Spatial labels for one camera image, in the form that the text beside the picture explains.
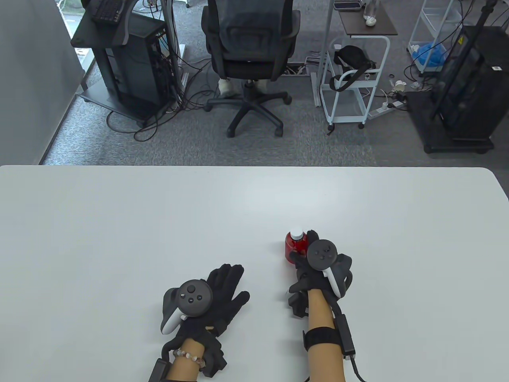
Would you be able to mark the person's left hand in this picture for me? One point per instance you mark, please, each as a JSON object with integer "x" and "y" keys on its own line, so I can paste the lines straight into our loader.
{"x": 226, "y": 286}

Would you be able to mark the person's right hand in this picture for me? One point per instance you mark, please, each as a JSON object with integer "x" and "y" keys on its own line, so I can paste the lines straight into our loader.
{"x": 302, "y": 274}

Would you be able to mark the red plastic bottle white cap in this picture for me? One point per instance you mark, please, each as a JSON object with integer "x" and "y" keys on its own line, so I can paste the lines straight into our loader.
{"x": 292, "y": 244}

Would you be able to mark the black left forearm box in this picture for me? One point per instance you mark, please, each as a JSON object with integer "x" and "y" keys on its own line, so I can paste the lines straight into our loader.
{"x": 159, "y": 371}

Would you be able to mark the person's left forearm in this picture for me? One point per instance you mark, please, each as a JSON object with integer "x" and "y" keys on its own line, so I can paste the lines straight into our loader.
{"x": 182, "y": 368}

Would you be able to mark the person's right forearm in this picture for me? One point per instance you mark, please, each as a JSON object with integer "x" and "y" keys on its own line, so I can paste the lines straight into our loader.
{"x": 322, "y": 310}

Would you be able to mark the black right forearm box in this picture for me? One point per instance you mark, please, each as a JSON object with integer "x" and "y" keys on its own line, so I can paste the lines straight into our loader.
{"x": 345, "y": 336}

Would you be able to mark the clear bottle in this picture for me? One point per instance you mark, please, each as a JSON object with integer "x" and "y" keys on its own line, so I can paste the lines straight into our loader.
{"x": 370, "y": 18}

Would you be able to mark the grey right hand controller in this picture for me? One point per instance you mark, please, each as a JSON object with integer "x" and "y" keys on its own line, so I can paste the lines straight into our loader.
{"x": 324, "y": 254}

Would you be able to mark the grey hand controller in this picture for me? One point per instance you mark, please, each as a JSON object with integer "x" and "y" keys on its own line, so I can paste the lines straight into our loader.
{"x": 324, "y": 254}
{"x": 193, "y": 296}

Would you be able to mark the grey left hand controller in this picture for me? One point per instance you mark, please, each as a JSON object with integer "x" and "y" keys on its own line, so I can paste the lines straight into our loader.
{"x": 193, "y": 296}

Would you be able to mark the white rolling cart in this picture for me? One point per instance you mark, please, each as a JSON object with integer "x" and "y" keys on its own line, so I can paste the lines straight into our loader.
{"x": 326, "y": 95}

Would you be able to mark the white power strip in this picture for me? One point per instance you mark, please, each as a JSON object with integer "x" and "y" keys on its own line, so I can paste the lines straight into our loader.
{"x": 383, "y": 109}

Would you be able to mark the floor socket box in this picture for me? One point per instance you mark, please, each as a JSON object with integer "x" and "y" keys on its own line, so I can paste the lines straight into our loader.
{"x": 298, "y": 69}

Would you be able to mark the grey metal pole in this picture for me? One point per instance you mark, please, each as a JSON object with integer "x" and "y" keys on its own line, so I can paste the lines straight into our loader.
{"x": 325, "y": 51}

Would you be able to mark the black office chair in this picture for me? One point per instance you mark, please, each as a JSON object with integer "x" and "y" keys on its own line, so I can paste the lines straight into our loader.
{"x": 248, "y": 43}

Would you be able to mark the black computer tower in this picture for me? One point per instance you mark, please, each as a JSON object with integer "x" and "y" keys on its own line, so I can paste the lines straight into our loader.
{"x": 135, "y": 67}

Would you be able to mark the black equipment case on dolly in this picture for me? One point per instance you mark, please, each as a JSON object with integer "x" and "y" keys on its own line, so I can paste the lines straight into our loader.
{"x": 473, "y": 91}

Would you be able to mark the blue cloth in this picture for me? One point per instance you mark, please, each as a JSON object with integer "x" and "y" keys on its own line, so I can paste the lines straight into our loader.
{"x": 429, "y": 55}

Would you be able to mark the brown side table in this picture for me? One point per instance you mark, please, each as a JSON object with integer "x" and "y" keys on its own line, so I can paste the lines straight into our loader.
{"x": 370, "y": 28}

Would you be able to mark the black tripod pole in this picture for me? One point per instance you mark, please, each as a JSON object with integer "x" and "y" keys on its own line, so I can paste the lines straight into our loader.
{"x": 463, "y": 55}

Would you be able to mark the black tray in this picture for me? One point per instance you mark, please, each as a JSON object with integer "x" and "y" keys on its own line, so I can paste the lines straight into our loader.
{"x": 348, "y": 4}

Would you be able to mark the black computer stand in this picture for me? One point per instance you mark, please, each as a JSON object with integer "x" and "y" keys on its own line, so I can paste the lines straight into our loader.
{"x": 99, "y": 34}

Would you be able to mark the black keyboard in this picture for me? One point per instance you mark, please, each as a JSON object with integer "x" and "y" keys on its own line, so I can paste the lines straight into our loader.
{"x": 106, "y": 11}

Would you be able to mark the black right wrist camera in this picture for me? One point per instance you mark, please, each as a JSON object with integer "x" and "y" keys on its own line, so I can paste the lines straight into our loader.
{"x": 297, "y": 304}

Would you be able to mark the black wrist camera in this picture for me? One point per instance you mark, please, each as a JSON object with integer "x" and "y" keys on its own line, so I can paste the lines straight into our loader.
{"x": 214, "y": 356}
{"x": 297, "y": 304}

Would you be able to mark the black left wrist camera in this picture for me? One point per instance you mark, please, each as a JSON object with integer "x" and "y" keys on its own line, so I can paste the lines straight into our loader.
{"x": 214, "y": 356}

